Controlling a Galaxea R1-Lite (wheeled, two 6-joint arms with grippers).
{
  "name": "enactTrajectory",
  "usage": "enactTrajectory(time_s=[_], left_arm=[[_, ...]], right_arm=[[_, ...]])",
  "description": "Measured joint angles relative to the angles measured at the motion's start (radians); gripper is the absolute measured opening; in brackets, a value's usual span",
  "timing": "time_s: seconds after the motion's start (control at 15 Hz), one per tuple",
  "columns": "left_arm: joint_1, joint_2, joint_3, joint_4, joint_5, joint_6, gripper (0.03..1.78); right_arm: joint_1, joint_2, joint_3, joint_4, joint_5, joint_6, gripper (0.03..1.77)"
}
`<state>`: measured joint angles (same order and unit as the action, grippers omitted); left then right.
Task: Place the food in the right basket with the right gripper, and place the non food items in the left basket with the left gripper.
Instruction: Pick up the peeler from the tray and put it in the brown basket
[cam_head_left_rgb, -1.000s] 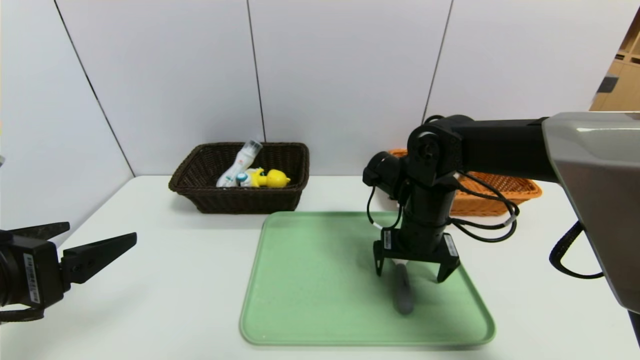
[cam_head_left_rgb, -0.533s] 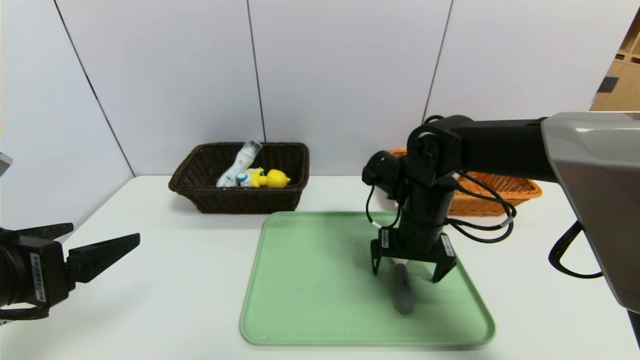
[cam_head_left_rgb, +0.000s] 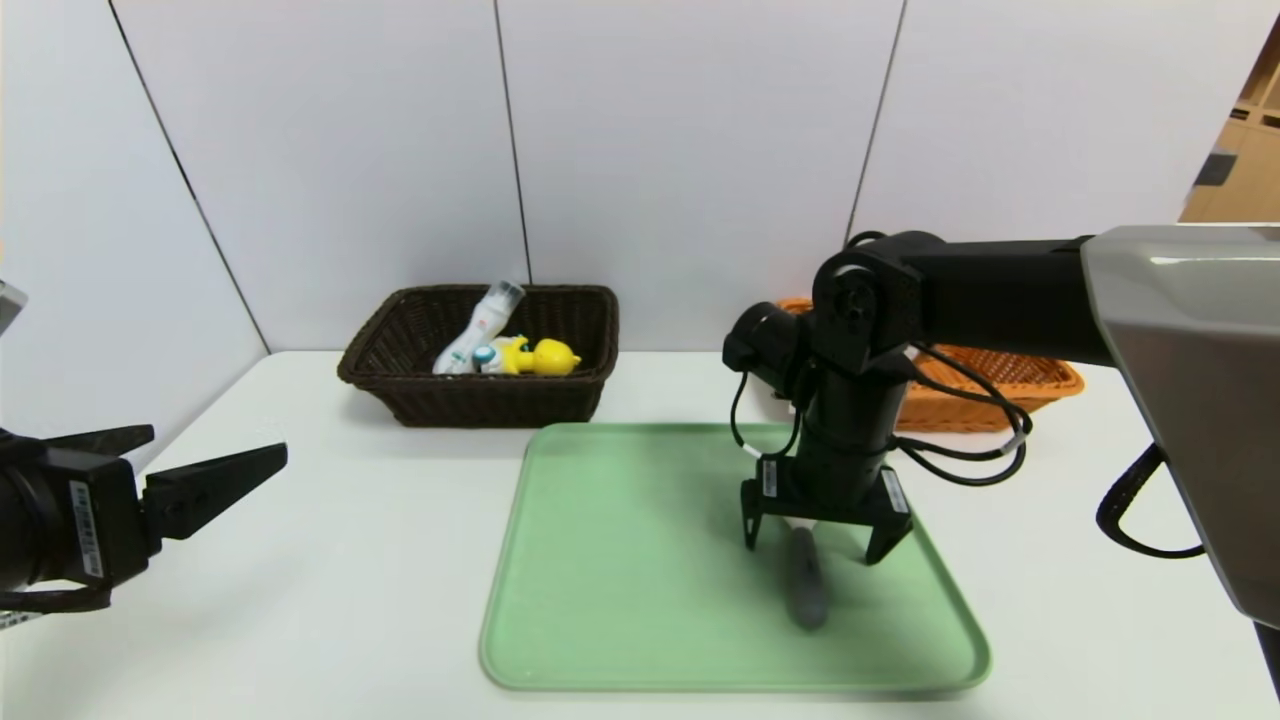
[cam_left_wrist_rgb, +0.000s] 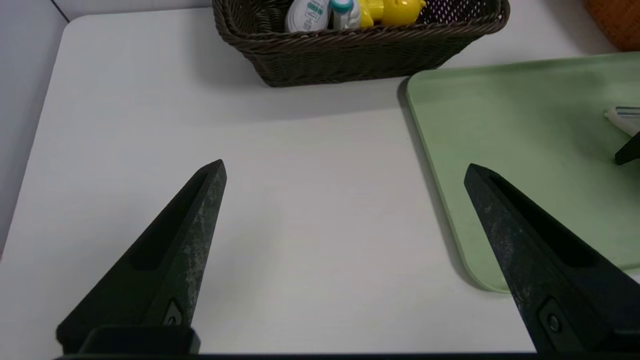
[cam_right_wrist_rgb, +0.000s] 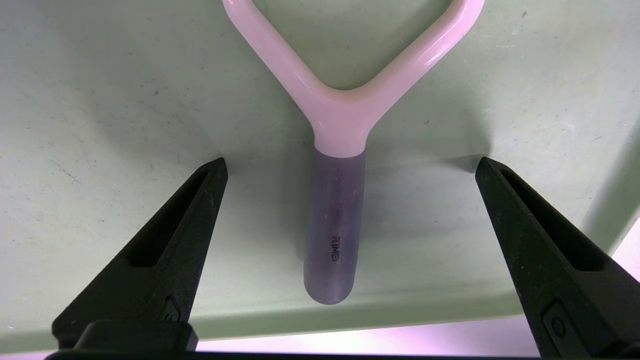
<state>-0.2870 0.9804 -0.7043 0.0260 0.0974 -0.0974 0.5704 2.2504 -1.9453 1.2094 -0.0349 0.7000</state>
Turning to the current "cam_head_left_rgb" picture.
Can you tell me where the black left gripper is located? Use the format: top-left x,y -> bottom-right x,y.
0,424 -> 289,593

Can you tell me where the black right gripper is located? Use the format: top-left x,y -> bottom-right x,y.
740,421 -> 914,566

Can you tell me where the white peeler grey handle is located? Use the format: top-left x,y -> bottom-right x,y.
784,526 -> 830,632

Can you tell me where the yellow duck toy car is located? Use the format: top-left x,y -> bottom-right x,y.
472,335 -> 581,378

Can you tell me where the frosted clear plastic bottle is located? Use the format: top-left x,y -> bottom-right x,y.
432,280 -> 525,377

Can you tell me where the orange wicker basket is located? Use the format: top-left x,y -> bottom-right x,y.
778,298 -> 1087,433

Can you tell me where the dark brown wicker basket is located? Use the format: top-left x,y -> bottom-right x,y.
338,284 -> 619,429

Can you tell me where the green plastic tray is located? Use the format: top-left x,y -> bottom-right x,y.
478,422 -> 993,693

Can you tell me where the wooden shelf unit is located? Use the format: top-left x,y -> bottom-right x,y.
1180,20 -> 1280,225

